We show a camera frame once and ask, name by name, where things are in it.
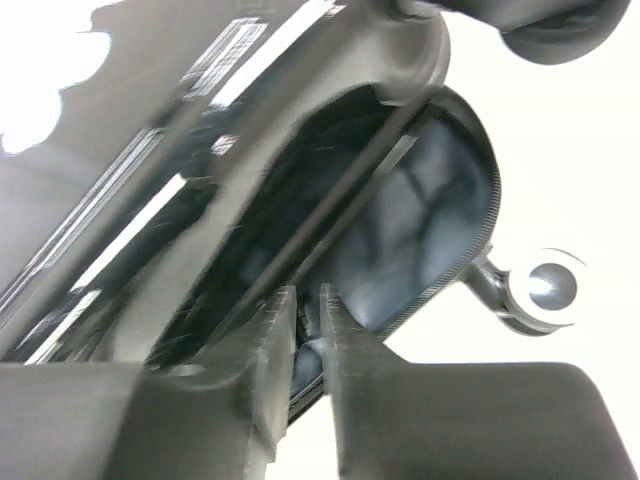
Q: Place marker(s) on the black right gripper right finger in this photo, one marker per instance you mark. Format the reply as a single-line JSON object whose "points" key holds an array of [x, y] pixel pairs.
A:
{"points": [[395, 419]]}

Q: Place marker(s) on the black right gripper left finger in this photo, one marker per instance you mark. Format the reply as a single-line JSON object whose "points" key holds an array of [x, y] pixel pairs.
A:
{"points": [[218, 417]]}

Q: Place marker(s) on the black white space suitcase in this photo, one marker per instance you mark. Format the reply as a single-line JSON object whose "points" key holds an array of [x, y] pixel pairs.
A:
{"points": [[167, 165]]}

